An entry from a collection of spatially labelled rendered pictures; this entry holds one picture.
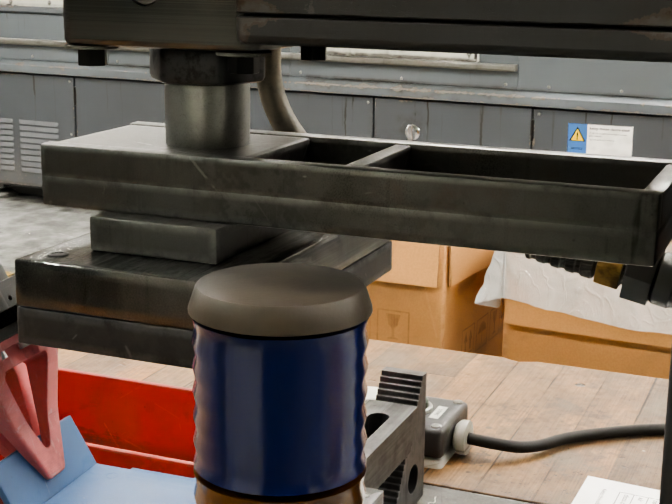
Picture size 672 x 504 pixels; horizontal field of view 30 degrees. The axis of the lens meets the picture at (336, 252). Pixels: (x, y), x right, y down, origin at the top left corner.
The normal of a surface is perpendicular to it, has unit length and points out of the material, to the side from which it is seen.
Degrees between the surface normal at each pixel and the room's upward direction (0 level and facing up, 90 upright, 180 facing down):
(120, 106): 90
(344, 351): 76
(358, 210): 90
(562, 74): 90
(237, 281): 6
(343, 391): 104
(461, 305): 90
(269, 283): 6
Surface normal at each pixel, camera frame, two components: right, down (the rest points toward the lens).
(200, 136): -0.09, 0.23
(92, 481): 0.00, -0.96
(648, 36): -0.38, 0.22
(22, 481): 0.80, -0.40
